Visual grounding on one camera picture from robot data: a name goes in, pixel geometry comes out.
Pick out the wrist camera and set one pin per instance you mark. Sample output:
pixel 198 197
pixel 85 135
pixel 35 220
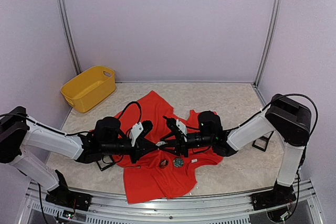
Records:
pixel 175 126
pixel 140 130

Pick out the black brooch box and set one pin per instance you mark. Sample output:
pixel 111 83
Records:
pixel 102 165
pixel 262 142

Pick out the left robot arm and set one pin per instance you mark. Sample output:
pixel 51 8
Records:
pixel 19 131

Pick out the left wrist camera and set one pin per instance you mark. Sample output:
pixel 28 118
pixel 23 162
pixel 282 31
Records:
pixel 140 130

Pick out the left aluminium frame post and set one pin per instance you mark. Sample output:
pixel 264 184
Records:
pixel 68 36

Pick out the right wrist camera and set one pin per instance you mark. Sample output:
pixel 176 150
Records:
pixel 175 126

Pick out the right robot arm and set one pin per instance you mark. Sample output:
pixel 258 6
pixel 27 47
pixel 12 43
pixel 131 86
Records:
pixel 287 117

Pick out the red t-shirt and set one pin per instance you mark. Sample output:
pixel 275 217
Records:
pixel 144 180

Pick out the aluminium frame post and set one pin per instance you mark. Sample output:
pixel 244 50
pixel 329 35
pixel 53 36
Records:
pixel 268 42
pixel 68 36

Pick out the green blue round brooch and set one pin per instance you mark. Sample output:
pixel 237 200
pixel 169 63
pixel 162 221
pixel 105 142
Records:
pixel 178 162

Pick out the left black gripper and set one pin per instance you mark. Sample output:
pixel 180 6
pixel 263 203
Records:
pixel 140 149

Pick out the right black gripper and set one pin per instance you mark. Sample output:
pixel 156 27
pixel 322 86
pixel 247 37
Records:
pixel 180 146

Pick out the orange blue round brooch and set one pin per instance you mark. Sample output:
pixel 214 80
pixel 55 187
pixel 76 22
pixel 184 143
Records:
pixel 163 163

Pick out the yellow plastic basket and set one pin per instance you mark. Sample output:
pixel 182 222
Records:
pixel 89 88

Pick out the front aluminium rail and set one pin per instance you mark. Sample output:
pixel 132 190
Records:
pixel 113 208

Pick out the right aluminium frame post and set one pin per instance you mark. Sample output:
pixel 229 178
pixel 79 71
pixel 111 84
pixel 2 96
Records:
pixel 268 42

